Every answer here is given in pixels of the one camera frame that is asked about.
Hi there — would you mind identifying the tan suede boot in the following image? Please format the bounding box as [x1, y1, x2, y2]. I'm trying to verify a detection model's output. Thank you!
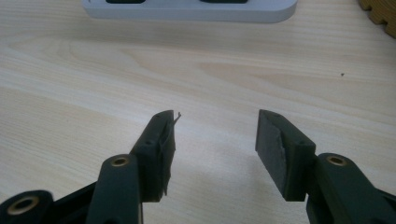
[357, 0, 396, 40]

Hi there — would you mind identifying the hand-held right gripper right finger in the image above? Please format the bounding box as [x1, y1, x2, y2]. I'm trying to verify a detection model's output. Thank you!
[255, 108, 396, 224]

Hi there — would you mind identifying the white two-tier shoe rack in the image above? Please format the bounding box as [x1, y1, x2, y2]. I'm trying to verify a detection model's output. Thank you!
[81, 0, 299, 24]

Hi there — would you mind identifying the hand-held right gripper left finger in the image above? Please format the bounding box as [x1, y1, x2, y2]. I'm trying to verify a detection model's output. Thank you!
[86, 109, 182, 224]

